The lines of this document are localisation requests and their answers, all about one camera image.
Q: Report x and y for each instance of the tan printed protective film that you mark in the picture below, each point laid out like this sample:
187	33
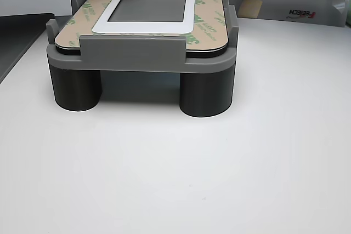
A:
209	25

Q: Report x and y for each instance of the tan film scrap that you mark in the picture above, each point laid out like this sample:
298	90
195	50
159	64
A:
251	6

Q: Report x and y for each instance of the white framed screen panel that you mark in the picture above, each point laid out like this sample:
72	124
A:
142	28

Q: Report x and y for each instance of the grey fixture with dark legs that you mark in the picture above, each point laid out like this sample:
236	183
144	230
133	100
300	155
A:
131	53

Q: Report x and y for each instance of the dark grey tray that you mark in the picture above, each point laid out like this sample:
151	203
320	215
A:
16	39

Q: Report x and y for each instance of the white cardboard box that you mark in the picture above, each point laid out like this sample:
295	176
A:
274	6

